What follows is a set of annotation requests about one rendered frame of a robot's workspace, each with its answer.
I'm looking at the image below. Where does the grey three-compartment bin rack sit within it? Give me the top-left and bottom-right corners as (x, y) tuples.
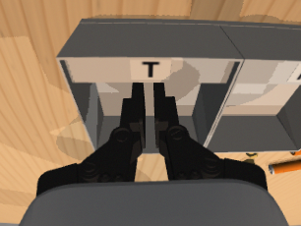
(56, 19), (301, 154)

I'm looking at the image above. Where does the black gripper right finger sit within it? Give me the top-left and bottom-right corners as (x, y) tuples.
(153, 83), (268, 191)

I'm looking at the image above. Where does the brass bolt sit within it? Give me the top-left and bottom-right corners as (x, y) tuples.
(246, 152), (258, 159)

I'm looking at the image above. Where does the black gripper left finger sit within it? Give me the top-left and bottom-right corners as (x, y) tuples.
(36, 83), (146, 196)

